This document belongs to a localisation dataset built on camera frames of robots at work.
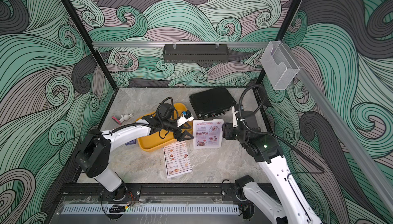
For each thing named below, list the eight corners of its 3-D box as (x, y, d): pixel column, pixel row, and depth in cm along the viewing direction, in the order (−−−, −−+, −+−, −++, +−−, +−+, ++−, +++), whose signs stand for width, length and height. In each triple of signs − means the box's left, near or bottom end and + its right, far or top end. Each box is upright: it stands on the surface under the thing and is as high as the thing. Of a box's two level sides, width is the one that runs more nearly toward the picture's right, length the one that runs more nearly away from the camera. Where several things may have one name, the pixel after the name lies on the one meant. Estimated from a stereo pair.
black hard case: (200, 122, 101) (201, 117, 97) (188, 100, 114) (188, 95, 109) (236, 108, 109) (238, 103, 105) (221, 89, 122) (222, 84, 117)
